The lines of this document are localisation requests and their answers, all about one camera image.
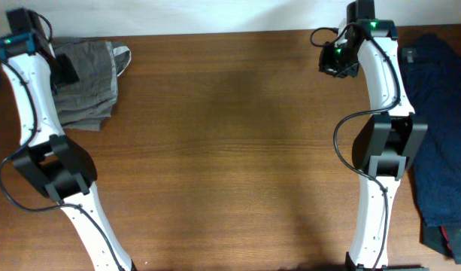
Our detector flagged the grey shorts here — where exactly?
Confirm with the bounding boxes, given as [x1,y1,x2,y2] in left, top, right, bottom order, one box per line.
[53,38,132,131]

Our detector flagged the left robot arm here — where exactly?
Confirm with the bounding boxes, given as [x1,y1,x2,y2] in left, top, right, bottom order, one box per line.
[0,30,135,270]

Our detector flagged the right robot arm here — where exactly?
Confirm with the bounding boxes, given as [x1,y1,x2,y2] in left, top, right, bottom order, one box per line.
[318,0,428,270]

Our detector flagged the dark blue jeans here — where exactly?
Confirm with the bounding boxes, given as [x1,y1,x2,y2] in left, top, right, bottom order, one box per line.
[402,34,461,227]

